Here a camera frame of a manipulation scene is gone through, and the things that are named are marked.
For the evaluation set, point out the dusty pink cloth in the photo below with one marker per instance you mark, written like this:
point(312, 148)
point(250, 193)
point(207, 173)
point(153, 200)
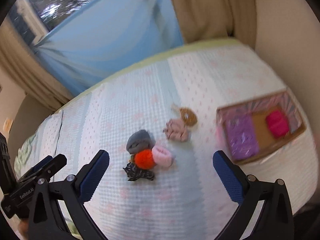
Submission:
point(176, 130)

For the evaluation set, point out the blue curtain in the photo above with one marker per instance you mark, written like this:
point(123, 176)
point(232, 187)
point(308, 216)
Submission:
point(112, 37)

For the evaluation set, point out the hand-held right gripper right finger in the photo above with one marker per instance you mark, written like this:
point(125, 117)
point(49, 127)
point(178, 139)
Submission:
point(228, 178)

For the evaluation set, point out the pink fluffy sock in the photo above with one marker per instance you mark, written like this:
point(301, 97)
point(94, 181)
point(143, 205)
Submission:
point(163, 156)

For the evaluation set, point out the light green bed sheet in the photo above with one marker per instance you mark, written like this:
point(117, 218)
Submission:
point(120, 71)

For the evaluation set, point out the black patterned cloth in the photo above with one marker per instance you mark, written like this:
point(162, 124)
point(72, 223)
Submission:
point(138, 173)

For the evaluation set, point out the purple cloth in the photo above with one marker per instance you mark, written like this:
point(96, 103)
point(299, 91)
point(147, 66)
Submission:
point(242, 138)

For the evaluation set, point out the grey sock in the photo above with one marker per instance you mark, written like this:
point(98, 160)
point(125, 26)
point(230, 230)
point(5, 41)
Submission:
point(138, 141)

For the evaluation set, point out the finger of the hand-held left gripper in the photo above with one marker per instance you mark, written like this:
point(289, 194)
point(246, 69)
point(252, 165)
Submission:
point(53, 166)
point(40, 165)

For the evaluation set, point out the beige curtain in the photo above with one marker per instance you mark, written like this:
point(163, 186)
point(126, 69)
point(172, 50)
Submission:
point(207, 7)
point(30, 80)

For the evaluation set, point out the orange fluffy sock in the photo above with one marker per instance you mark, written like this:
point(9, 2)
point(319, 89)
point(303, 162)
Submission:
point(145, 159)

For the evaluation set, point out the cardboard box with pink pattern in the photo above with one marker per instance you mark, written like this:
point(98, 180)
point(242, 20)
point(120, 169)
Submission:
point(297, 130)

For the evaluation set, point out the magenta rolled sock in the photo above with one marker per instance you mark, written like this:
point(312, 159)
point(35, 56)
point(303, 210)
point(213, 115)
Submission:
point(276, 124)

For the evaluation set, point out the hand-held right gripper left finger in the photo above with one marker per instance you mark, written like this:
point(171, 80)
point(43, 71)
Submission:
point(94, 176)

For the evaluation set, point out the green floral pillow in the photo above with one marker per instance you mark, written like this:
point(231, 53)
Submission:
point(23, 152)

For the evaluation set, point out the brown plush toy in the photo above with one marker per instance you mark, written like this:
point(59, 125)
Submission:
point(188, 116)

